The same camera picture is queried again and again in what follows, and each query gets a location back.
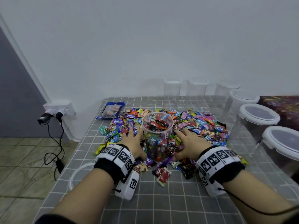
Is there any person's left hand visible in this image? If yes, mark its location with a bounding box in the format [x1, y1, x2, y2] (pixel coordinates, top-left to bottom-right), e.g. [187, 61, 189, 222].
[119, 127, 148, 160]

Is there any person's right hand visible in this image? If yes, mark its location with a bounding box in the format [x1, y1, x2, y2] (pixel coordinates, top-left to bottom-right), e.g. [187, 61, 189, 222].
[174, 128, 212, 161]

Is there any tall transparent plastic jar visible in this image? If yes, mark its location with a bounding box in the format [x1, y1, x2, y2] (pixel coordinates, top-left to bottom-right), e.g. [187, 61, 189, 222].
[141, 111, 174, 161]

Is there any pile of colourful candies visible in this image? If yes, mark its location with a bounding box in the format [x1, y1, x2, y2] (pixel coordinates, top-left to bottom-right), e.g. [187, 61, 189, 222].
[95, 108, 248, 187]

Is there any small transparent plastic jar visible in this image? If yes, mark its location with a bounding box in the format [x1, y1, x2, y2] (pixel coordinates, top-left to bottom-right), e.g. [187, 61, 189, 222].
[163, 79, 182, 97]
[215, 82, 241, 108]
[187, 79, 209, 96]

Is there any white square container lid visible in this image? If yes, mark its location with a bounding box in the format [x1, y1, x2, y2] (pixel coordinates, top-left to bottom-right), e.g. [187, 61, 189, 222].
[68, 162, 95, 191]

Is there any person's right forearm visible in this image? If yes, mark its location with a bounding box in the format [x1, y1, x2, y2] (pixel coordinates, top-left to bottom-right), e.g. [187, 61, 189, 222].
[222, 170, 299, 224]

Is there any person's left forearm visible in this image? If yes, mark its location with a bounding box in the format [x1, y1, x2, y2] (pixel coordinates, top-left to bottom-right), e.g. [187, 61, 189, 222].
[49, 168, 115, 224]

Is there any black marker-tagged left wristband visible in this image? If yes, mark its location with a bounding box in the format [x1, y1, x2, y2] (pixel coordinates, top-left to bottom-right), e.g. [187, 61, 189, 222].
[93, 143, 136, 185]

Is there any black marker-tagged wristband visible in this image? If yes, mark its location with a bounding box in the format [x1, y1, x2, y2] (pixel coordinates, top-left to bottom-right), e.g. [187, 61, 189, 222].
[195, 146, 246, 185]
[93, 143, 136, 185]

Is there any black marker-tagged right wristband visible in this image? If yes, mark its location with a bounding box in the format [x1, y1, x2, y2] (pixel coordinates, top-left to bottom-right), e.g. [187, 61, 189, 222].
[195, 146, 246, 185]

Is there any blue snack packet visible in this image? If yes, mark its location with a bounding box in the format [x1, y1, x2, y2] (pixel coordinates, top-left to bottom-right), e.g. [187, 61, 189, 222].
[96, 101, 126, 120]

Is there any black power plug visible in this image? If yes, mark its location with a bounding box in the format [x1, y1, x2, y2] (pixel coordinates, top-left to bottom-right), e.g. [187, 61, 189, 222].
[37, 111, 64, 125]

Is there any dark patterned cloth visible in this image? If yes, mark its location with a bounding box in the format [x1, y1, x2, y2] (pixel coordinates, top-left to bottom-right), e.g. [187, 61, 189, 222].
[259, 96, 299, 131]

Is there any grey door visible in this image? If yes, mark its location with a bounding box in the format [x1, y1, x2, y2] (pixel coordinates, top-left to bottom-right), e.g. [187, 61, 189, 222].
[0, 28, 50, 138]

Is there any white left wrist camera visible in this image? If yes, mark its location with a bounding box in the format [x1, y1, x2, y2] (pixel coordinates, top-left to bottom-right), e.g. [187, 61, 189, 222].
[114, 171, 140, 200]

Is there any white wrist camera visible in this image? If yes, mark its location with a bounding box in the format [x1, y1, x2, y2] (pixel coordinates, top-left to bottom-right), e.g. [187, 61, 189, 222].
[201, 176, 228, 197]
[114, 171, 140, 200]

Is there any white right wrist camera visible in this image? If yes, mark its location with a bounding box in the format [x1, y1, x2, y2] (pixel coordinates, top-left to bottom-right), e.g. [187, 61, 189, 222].
[201, 176, 228, 197]

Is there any black power cable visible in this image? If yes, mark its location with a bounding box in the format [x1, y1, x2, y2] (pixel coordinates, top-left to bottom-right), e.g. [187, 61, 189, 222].
[44, 118, 66, 181]

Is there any white wall socket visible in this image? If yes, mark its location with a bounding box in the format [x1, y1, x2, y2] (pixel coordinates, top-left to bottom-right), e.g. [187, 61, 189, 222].
[43, 101, 76, 116]

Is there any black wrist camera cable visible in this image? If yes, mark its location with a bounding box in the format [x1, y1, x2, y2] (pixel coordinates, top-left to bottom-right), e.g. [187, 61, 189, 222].
[220, 186, 299, 217]

